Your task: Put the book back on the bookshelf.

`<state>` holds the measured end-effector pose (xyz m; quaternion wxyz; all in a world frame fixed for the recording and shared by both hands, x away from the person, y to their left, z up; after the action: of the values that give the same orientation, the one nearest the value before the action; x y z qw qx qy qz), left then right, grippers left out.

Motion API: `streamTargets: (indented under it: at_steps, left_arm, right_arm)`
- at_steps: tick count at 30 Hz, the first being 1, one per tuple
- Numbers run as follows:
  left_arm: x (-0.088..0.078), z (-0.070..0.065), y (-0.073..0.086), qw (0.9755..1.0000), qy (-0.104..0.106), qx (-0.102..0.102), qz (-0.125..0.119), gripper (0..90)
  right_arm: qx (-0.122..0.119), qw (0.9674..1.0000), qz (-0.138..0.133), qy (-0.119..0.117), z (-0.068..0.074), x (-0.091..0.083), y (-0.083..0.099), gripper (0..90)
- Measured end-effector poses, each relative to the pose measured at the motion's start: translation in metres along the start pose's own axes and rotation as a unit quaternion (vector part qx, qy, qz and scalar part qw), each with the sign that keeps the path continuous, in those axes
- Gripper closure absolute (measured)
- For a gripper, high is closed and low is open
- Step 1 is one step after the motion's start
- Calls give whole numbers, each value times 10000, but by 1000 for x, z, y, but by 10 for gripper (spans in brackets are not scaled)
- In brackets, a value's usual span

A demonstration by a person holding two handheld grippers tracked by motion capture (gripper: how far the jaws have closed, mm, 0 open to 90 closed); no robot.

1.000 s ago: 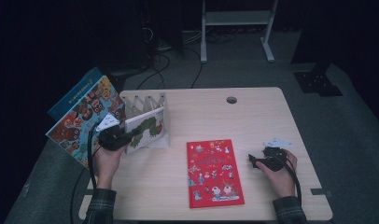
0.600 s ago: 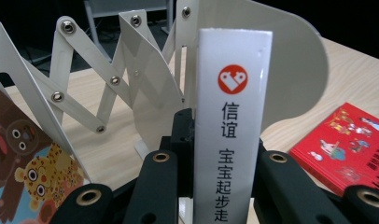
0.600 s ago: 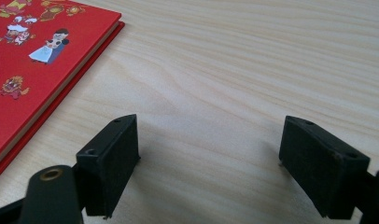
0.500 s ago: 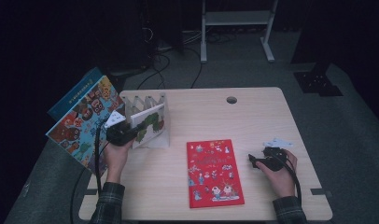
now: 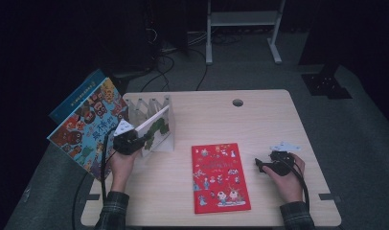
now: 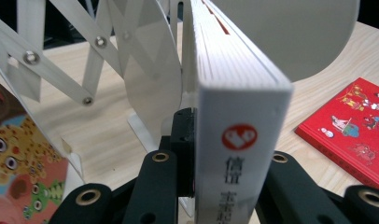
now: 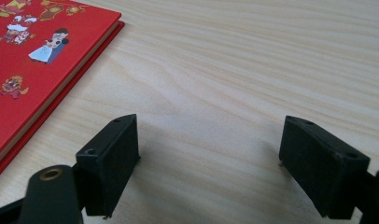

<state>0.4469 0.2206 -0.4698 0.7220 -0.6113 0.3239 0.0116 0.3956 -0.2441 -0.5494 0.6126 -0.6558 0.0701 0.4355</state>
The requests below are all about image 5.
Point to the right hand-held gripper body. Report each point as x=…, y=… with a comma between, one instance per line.
x=280, y=164

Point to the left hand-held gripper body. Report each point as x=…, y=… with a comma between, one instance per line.
x=127, y=143

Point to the white green picture book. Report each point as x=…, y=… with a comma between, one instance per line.
x=157, y=131

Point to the clear folding book rack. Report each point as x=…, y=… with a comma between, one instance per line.
x=141, y=111

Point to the light blue animals picture book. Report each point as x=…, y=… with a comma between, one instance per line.
x=87, y=134

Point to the blue monster picture book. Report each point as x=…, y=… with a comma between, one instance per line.
x=74, y=99

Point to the person's left hand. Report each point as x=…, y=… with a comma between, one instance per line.
x=122, y=166

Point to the person's right hand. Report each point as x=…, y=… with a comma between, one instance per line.
x=291, y=187

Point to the red picture book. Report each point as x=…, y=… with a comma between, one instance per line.
x=219, y=179

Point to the dark tape strip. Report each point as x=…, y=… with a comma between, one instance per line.
x=90, y=197
x=330, y=197

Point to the white metal stand frame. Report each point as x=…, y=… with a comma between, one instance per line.
x=243, y=18

